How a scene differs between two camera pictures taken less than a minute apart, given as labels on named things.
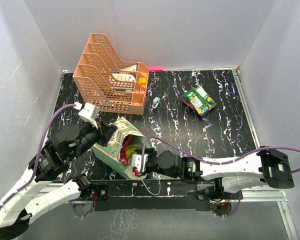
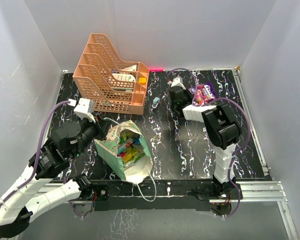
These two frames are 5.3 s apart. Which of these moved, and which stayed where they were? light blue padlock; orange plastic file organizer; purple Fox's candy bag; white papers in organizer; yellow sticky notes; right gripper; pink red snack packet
Moved: purple Fox's candy bag; pink red snack packet; right gripper
Stayed: light blue padlock; orange plastic file organizer; yellow sticky notes; white papers in organizer
